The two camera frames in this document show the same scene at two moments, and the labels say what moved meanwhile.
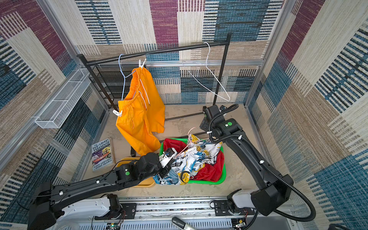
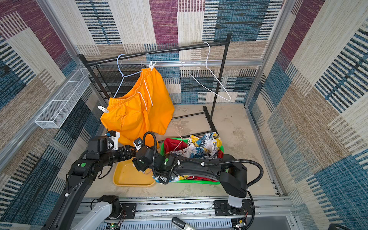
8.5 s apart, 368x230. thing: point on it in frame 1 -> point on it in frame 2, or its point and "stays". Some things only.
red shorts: x=212 y=172 stays
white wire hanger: x=212 y=72 stays
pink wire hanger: x=190 y=142 -> x=181 y=138
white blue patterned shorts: x=191 y=160 stays
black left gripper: x=166 y=170 -> x=129 y=155
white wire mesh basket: x=64 y=99 stays
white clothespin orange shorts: x=140 y=65 -> x=150 y=66
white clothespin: x=119 y=114 -> x=103 y=109
